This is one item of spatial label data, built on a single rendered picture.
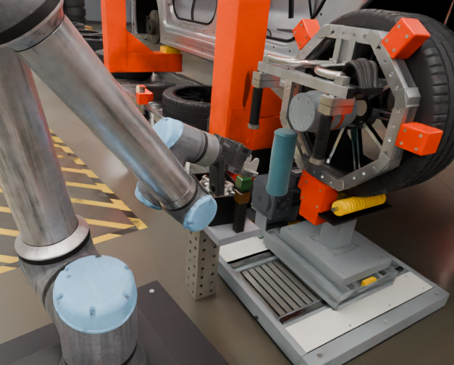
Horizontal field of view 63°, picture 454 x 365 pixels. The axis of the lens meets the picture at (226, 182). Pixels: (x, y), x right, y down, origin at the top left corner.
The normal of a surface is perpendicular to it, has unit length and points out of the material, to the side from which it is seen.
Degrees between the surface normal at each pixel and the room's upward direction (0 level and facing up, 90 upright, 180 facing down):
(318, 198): 90
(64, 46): 87
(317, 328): 0
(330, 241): 90
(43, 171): 90
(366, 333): 0
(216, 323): 0
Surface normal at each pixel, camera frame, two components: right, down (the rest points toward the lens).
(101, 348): 0.32, 0.47
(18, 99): 0.83, 0.30
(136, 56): 0.51, 0.42
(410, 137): -0.85, 0.16
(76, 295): 0.16, -0.84
